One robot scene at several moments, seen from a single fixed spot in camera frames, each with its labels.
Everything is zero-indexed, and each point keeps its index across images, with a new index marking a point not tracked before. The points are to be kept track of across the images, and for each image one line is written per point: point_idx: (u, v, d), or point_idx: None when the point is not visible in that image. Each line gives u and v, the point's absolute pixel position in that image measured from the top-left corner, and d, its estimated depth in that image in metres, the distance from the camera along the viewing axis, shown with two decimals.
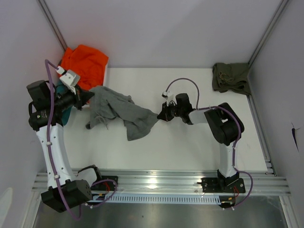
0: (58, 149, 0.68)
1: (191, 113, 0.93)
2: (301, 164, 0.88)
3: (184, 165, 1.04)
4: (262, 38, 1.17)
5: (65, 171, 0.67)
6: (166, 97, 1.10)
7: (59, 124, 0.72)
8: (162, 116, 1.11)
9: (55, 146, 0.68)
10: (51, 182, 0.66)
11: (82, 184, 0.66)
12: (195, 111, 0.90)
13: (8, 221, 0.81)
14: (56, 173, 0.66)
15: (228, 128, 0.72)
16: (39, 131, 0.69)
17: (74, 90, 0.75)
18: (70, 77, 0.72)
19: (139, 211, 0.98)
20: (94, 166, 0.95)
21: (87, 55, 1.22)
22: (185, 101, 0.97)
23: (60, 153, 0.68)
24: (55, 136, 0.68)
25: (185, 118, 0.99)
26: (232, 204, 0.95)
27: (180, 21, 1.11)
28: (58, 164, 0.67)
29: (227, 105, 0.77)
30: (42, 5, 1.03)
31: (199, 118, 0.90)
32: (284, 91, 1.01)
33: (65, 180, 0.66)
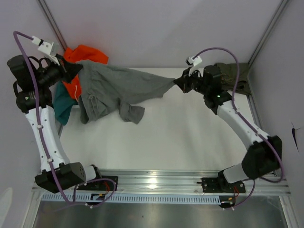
0: (50, 132, 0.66)
1: (223, 108, 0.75)
2: (300, 164, 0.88)
3: (184, 166, 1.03)
4: (262, 39, 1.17)
5: (59, 154, 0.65)
6: (190, 64, 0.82)
7: (49, 106, 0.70)
8: (181, 83, 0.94)
9: (46, 129, 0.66)
10: (44, 166, 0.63)
11: (75, 167, 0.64)
12: (230, 111, 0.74)
13: (8, 221, 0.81)
14: (50, 156, 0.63)
15: (263, 169, 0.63)
16: (27, 114, 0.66)
17: (57, 61, 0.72)
18: (48, 44, 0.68)
19: (139, 211, 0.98)
20: (95, 166, 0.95)
21: (87, 55, 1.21)
22: (216, 80, 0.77)
23: (52, 136, 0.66)
24: (46, 119, 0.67)
25: (211, 102, 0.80)
26: (232, 204, 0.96)
27: (180, 21, 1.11)
28: (51, 147, 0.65)
29: (280, 142, 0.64)
30: (42, 5, 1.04)
31: (228, 118, 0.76)
32: (284, 91, 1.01)
33: (59, 163, 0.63)
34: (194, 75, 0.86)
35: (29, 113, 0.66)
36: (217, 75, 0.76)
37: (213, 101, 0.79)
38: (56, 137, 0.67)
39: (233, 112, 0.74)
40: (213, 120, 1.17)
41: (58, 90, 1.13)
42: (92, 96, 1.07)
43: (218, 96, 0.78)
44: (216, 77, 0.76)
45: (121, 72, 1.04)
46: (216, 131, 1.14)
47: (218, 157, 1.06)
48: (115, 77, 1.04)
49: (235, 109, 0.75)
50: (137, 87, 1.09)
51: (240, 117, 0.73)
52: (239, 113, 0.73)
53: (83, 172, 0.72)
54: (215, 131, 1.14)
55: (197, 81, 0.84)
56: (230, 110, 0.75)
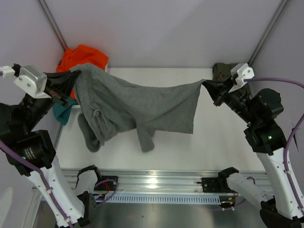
0: (60, 194, 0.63)
1: (272, 161, 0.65)
2: (300, 164, 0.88)
3: (184, 165, 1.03)
4: (262, 38, 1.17)
5: (74, 210, 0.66)
6: (239, 82, 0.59)
7: (52, 157, 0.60)
8: (213, 92, 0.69)
9: (58, 191, 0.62)
10: (61, 223, 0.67)
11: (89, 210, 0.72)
12: (279, 171, 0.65)
13: (8, 220, 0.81)
14: (67, 216, 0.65)
15: None
16: (30, 176, 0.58)
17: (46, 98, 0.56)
18: (29, 82, 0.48)
19: (139, 211, 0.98)
20: (93, 166, 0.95)
21: (87, 55, 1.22)
22: (272, 117, 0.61)
23: (65, 197, 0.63)
24: (54, 179, 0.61)
25: (256, 138, 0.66)
26: (232, 204, 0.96)
27: (180, 21, 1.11)
28: (65, 206, 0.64)
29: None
30: (42, 5, 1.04)
31: (270, 171, 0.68)
32: (284, 91, 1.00)
33: (76, 219, 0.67)
34: (237, 93, 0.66)
35: (31, 175, 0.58)
36: (278, 110, 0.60)
37: (261, 139, 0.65)
38: (66, 192, 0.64)
39: (283, 170, 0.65)
40: (213, 120, 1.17)
41: None
42: (98, 111, 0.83)
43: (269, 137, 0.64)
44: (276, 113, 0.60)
45: (132, 90, 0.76)
46: (216, 131, 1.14)
47: (218, 156, 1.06)
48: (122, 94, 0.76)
49: (286, 168, 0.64)
50: (156, 107, 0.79)
51: (288, 182, 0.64)
52: (289, 176, 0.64)
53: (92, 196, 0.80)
54: (215, 131, 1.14)
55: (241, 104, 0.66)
56: (278, 165, 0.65)
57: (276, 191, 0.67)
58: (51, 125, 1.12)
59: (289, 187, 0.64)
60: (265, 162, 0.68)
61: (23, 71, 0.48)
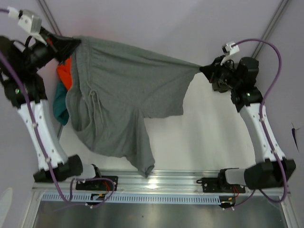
0: (45, 131, 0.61)
1: (249, 110, 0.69)
2: (300, 165, 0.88)
3: (183, 165, 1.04)
4: (262, 38, 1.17)
5: (57, 153, 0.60)
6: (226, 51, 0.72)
7: (43, 99, 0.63)
8: (209, 72, 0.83)
9: (43, 127, 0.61)
10: (42, 164, 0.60)
11: (74, 162, 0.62)
12: (254, 118, 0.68)
13: (8, 221, 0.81)
14: (47, 156, 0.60)
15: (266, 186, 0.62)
16: (20, 109, 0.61)
17: (41, 40, 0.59)
18: (27, 19, 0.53)
19: (139, 211, 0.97)
20: (94, 166, 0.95)
21: None
22: (249, 75, 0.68)
23: (49, 136, 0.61)
24: (41, 115, 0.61)
25: (237, 97, 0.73)
26: (232, 204, 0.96)
27: (180, 21, 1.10)
28: (48, 146, 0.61)
29: (292, 169, 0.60)
30: (42, 4, 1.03)
31: (248, 126, 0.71)
32: (284, 91, 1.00)
33: (57, 163, 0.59)
34: (226, 66, 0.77)
35: (22, 107, 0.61)
36: (253, 70, 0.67)
37: (241, 98, 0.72)
38: (51, 132, 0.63)
39: (257, 118, 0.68)
40: (212, 120, 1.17)
41: (58, 89, 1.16)
42: (93, 93, 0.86)
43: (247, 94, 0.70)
44: (251, 71, 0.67)
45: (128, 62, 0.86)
46: (215, 131, 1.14)
47: (218, 156, 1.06)
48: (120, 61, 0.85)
49: (260, 116, 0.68)
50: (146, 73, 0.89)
51: (261, 127, 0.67)
52: (263, 123, 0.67)
53: (81, 163, 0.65)
54: (215, 131, 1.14)
55: (228, 72, 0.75)
56: (254, 115, 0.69)
57: (254, 143, 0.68)
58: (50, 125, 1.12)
59: (264, 134, 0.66)
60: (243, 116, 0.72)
61: (24, 12, 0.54)
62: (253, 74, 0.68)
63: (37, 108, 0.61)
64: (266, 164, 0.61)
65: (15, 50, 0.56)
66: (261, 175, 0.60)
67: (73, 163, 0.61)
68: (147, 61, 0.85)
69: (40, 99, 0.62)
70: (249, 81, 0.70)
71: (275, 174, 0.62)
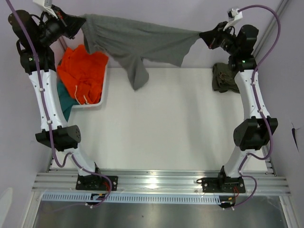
0: (50, 96, 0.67)
1: (242, 75, 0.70)
2: (301, 164, 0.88)
3: (184, 165, 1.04)
4: (262, 39, 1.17)
5: (58, 117, 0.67)
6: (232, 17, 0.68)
7: (52, 69, 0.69)
8: (208, 38, 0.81)
9: (48, 93, 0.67)
10: (44, 125, 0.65)
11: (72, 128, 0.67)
12: (246, 82, 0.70)
13: (8, 220, 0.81)
14: (49, 118, 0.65)
15: (250, 141, 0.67)
16: (31, 75, 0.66)
17: (52, 13, 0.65)
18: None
19: (139, 211, 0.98)
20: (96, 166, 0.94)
21: (87, 55, 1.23)
22: (246, 44, 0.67)
23: (52, 100, 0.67)
24: (48, 82, 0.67)
25: (232, 64, 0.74)
26: (232, 204, 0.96)
27: (180, 21, 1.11)
28: (51, 109, 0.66)
29: (275, 126, 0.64)
30: None
31: (241, 89, 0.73)
32: (284, 91, 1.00)
33: (57, 126, 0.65)
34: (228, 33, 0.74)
35: (31, 74, 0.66)
36: (253, 39, 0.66)
37: (236, 64, 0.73)
38: (55, 99, 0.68)
39: (248, 81, 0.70)
40: (213, 119, 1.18)
41: (58, 89, 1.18)
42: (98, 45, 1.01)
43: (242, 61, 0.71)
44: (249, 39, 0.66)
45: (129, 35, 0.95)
46: (215, 130, 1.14)
47: (218, 156, 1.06)
48: (122, 36, 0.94)
49: (251, 79, 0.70)
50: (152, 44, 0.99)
51: (252, 91, 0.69)
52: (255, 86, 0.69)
53: (80, 133, 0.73)
54: (215, 130, 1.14)
55: (229, 39, 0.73)
56: (246, 80, 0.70)
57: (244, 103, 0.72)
58: None
59: (253, 96, 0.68)
60: (240, 84, 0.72)
61: None
62: (251, 43, 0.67)
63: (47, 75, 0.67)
64: (252, 120, 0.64)
65: (33, 22, 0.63)
66: (247, 130, 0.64)
67: (72, 128, 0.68)
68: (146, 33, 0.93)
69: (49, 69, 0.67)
70: (246, 49, 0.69)
71: (260, 131, 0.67)
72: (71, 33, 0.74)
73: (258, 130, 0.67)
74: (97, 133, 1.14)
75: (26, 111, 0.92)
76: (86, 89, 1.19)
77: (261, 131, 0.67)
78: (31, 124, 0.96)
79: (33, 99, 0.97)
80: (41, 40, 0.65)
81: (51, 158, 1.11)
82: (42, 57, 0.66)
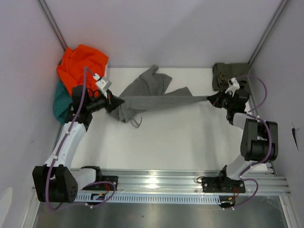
0: (70, 142, 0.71)
1: (237, 116, 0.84)
2: (301, 165, 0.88)
3: (184, 165, 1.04)
4: (262, 39, 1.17)
5: (65, 158, 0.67)
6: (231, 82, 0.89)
7: (84, 128, 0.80)
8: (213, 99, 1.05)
9: (71, 137, 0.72)
10: (48, 161, 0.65)
11: (70, 179, 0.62)
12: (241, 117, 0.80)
13: (8, 220, 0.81)
14: (57, 156, 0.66)
15: (256, 146, 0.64)
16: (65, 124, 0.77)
17: (105, 94, 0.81)
18: (104, 82, 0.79)
19: (139, 211, 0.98)
20: (97, 167, 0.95)
21: (87, 55, 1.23)
22: (240, 100, 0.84)
23: (69, 145, 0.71)
24: (75, 130, 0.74)
25: (229, 115, 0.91)
26: (232, 204, 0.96)
27: (180, 21, 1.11)
28: (62, 150, 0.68)
29: (275, 128, 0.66)
30: (42, 5, 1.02)
31: (240, 122, 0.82)
32: (284, 91, 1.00)
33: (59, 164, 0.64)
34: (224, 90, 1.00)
35: (67, 123, 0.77)
36: (244, 99, 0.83)
37: (232, 116, 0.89)
38: (71, 147, 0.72)
39: (244, 115, 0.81)
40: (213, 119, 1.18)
41: (58, 89, 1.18)
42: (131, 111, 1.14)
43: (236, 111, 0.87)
44: (242, 98, 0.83)
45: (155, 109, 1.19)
46: (215, 130, 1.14)
47: (219, 156, 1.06)
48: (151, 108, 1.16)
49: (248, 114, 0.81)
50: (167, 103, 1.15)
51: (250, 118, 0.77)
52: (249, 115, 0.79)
53: (76, 192, 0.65)
54: (216, 130, 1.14)
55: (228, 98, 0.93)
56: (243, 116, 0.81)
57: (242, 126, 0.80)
58: (50, 125, 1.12)
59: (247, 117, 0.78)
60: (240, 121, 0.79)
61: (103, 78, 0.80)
62: (243, 102, 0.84)
63: (79, 128, 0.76)
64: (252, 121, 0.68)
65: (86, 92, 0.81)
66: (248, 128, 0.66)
67: (71, 179, 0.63)
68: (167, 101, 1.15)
69: (82, 124, 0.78)
70: (240, 104, 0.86)
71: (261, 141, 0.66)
72: (111, 109, 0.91)
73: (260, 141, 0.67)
74: (97, 133, 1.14)
75: (26, 111, 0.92)
76: None
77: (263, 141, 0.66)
78: (31, 124, 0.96)
79: (33, 99, 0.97)
80: (87, 106, 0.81)
81: None
82: (82, 118, 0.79)
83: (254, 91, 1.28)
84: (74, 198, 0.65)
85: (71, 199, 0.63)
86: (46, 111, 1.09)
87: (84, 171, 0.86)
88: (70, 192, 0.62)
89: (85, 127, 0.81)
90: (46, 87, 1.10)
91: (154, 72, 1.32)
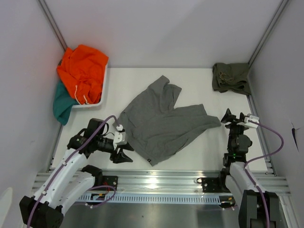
0: (64, 174, 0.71)
1: (234, 165, 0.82)
2: (301, 165, 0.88)
3: (184, 166, 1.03)
4: (262, 38, 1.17)
5: (53, 194, 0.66)
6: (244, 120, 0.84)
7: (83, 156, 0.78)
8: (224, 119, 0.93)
9: (66, 169, 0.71)
10: (37, 193, 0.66)
11: (53, 219, 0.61)
12: (239, 169, 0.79)
13: (8, 221, 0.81)
14: (47, 189, 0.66)
15: (255, 222, 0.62)
16: (67, 150, 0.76)
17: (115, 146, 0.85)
18: (120, 137, 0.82)
19: (139, 212, 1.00)
20: (99, 170, 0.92)
21: (87, 55, 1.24)
22: (240, 151, 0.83)
23: (61, 177, 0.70)
24: (73, 161, 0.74)
25: (225, 160, 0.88)
26: (232, 204, 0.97)
27: (181, 21, 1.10)
28: (53, 184, 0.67)
29: (274, 202, 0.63)
30: (42, 5, 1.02)
31: (236, 175, 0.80)
32: (284, 91, 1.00)
33: (45, 200, 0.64)
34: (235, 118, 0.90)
35: (69, 149, 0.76)
36: (243, 150, 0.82)
37: (228, 163, 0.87)
38: (66, 178, 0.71)
39: (242, 168, 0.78)
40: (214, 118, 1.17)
41: (58, 89, 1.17)
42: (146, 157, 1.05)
43: (233, 157, 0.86)
44: (241, 149, 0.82)
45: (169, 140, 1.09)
46: (217, 130, 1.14)
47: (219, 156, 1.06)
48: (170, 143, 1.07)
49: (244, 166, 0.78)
50: (187, 133, 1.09)
51: (247, 175, 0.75)
52: (247, 171, 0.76)
53: (59, 225, 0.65)
54: (217, 130, 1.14)
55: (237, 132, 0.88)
56: (239, 168, 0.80)
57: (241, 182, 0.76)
58: (50, 125, 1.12)
59: (246, 177, 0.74)
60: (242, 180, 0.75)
61: (123, 132, 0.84)
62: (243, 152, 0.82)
63: (78, 159, 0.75)
64: (251, 194, 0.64)
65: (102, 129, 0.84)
66: (247, 205, 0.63)
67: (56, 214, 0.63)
68: (185, 136, 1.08)
69: (82, 154, 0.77)
70: (240, 154, 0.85)
71: (260, 215, 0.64)
72: (115, 160, 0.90)
73: (260, 214, 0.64)
74: None
75: (26, 111, 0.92)
76: (86, 89, 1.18)
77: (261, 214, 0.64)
78: (32, 124, 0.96)
79: (33, 99, 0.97)
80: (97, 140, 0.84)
81: (50, 158, 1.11)
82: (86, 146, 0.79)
83: (261, 113, 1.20)
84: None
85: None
86: (46, 111, 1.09)
87: (80, 182, 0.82)
88: (52, 226, 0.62)
89: (85, 154, 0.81)
90: (46, 87, 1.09)
91: (165, 84, 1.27)
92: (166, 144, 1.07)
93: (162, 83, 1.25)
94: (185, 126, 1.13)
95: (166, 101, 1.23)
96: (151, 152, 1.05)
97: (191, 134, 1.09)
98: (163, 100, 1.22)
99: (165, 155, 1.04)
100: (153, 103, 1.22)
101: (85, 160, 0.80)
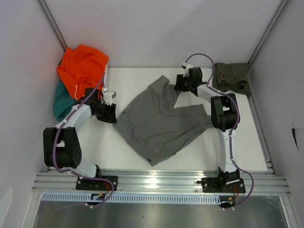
0: (77, 116, 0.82)
1: (200, 86, 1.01)
2: (301, 165, 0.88)
3: (185, 166, 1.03)
4: (262, 38, 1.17)
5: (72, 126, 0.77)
6: (185, 67, 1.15)
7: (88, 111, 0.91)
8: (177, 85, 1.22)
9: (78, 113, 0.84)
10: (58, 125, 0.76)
11: (77, 145, 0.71)
12: (204, 88, 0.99)
13: (8, 221, 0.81)
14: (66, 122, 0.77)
15: (224, 117, 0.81)
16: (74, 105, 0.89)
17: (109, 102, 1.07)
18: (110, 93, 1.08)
19: (139, 211, 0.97)
20: (97, 167, 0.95)
21: (87, 55, 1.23)
22: (195, 73, 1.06)
23: (76, 118, 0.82)
24: (83, 109, 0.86)
25: (193, 88, 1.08)
26: (232, 204, 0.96)
27: (180, 21, 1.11)
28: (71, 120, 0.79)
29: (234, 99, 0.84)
30: (43, 5, 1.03)
31: (205, 95, 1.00)
32: (284, 90, 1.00)
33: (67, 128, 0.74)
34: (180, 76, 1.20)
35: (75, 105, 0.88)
36: (196, 69, 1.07)
37: (195, 89, 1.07)
38: (78, 120, 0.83)
39: (206, 87, 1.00)
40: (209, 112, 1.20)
41: (58, 89, 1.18)
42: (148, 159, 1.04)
43: (197, 83, 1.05)
44: (195, 71, 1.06)
45: (169, 140, 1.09)
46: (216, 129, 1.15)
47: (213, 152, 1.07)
48: (170, 144, 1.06)
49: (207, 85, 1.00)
50: (187, 133, 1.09)
51: (211, 89, 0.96)
52: (209, 87, 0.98)
53: (80, 160, 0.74)
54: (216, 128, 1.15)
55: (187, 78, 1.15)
56: (204, 87, 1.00)
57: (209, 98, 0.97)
58: (50, 125, 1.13)
59: (211, 90, 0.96)
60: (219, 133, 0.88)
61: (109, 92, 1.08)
62: (197, 72, 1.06)
63: (86, 108, 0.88)
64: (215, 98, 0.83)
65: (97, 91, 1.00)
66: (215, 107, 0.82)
67: (77, 144, 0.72)
68: (185, 137, 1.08)
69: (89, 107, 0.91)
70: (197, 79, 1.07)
71: (227, 112, 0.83)
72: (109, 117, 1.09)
73: (226, 112, 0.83)
74: (100, 134, 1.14)
75: (25, 111, 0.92)
76: None
77: (229, 111, 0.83)
78: (32, 124, 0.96)
79: (33, 99, 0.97)
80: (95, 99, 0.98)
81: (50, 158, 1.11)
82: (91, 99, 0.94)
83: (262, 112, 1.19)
84: (79, 163, 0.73)
85: (75, 164, 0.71)
86: (46, 110, 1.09)
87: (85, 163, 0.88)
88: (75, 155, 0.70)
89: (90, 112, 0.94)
90: (46, 87, 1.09)
91: (165, 85, 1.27)
92: (166, 144, 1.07)
93: (162, 82, 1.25)
94: (185, 127, 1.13)
95: (167, 100, 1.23)
96: (150, 154, 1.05)
97: (192, 136, 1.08)
98: (162, 99, 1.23)
99: (165, 155, 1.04)
100: (153, 103, 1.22)
101: (88, 116, 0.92)
